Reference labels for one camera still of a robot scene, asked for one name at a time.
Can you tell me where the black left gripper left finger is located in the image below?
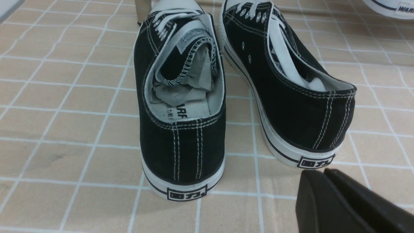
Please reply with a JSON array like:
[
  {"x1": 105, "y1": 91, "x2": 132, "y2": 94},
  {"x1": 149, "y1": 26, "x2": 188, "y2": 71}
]
[{"x1": 295, "y1": 171, "x2": 376, "y2": 233}]

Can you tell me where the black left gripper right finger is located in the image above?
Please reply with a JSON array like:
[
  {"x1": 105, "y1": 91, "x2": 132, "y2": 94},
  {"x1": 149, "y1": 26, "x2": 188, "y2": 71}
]
[{"x1": 325, "y1": 169, "x2": 414, "y2": 233}]

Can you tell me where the black canvas sneaker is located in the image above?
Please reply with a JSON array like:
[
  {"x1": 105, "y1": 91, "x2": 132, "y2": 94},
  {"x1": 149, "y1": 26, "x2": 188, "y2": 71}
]
[
  {"x1": 134, "y1": 0, "x2": 226, "y2": 202},
  {"x1": 219, "y1": 0, "x2": 357, "y2": 169}
]

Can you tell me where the silver metal shoe rack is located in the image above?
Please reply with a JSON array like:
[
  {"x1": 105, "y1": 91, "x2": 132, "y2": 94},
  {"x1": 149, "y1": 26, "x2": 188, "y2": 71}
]
[{"x1": 135, "y1": 0, "x2": 152, "y2": 26}]

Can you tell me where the navy canvas shoe left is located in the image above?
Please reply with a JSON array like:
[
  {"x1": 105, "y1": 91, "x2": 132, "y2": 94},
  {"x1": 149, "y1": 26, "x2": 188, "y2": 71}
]
[{"x1": 363, "y1": 0, "x2": 414, "y2": 20}]

